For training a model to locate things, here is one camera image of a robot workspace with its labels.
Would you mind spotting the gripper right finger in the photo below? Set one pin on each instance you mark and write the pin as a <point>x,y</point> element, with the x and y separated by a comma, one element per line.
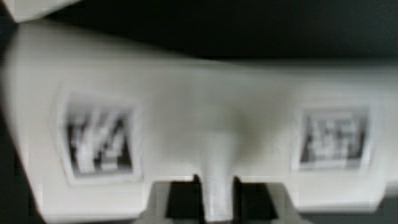
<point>263,204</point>

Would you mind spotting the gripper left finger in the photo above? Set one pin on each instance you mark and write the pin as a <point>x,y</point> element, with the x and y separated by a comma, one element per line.
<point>175,205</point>

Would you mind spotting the white door panel with knob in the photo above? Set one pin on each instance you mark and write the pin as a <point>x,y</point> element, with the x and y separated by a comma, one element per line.
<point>128,116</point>

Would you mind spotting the white box block with markers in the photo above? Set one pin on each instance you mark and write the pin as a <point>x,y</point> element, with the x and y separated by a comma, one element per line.
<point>32,9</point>

